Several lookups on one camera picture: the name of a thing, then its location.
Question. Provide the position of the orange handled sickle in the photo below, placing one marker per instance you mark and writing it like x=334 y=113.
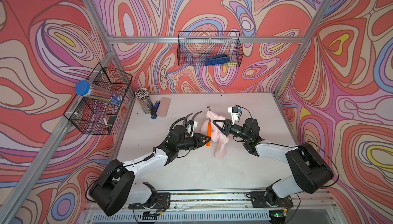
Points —
x=209 y=133

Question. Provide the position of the cup of pencils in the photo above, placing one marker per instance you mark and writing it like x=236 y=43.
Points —
x=144 y=100

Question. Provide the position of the black wire basket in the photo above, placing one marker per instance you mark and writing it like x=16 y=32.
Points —
x=196 y=46
x=94 y=117

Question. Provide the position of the blue tool in basket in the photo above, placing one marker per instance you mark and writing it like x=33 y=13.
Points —
x=216 y=60

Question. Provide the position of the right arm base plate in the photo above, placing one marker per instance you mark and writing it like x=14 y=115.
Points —
x=267 y=199

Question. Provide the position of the black wire basket back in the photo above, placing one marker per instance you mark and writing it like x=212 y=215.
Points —
x=196 y=46

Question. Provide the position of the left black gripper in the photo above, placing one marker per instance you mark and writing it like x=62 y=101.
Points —
x=196 y=140

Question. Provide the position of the black wire basket left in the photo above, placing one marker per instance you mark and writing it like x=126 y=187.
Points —
x=94 y=117

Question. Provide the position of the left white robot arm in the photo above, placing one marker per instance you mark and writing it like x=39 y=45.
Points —
x=115 y=187

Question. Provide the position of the aluminium rail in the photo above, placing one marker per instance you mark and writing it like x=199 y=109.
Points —
x=228 y=206

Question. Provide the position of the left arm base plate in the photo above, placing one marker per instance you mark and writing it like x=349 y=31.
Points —
x=158 y=201

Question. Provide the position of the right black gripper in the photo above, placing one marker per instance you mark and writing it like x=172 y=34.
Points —
x=226 y=127

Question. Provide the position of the clear tube blue cap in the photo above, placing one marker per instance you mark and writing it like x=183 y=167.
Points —
x=92 y=91

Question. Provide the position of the pink rag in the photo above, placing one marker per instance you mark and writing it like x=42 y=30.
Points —
x=216 y=135

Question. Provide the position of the blue stapler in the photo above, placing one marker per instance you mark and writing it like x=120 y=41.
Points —
x=153 y=112

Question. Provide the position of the yellow item in basket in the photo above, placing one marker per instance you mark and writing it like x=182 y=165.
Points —
x=232 y=64

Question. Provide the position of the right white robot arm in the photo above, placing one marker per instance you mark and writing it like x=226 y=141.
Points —
x=309 y=171

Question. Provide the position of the pink case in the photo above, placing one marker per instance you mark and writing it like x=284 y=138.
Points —
x=163 y=108

